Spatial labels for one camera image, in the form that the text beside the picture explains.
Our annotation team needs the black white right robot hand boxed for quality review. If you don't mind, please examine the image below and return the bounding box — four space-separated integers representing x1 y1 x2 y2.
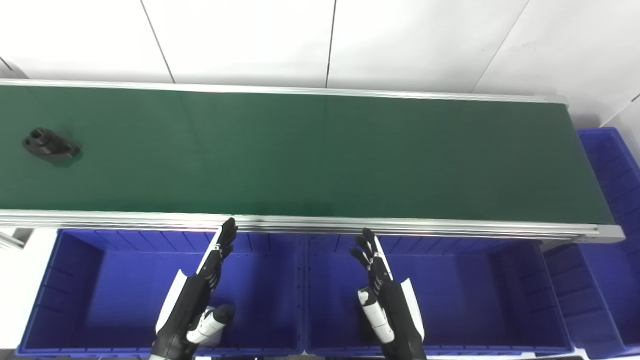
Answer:
349 228 427 360

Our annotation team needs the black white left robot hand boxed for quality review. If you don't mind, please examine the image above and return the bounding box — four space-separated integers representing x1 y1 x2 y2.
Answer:
149 217 239 360

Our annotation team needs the black flanged machine part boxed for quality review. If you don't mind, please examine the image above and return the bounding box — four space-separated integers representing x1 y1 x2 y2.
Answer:
22 128 82 162

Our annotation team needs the blue plastic bin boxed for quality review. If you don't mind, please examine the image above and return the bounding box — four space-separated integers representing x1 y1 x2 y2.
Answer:
304 234 576 357
15 228 307 358
542 127 640 360

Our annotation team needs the green conveyor belt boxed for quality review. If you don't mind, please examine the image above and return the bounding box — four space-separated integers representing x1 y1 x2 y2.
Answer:
0 78 626 251
0 85 615 225

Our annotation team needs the aluminium conveyor leg strut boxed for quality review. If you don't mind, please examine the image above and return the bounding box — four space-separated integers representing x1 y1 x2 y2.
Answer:
0 227 35 251

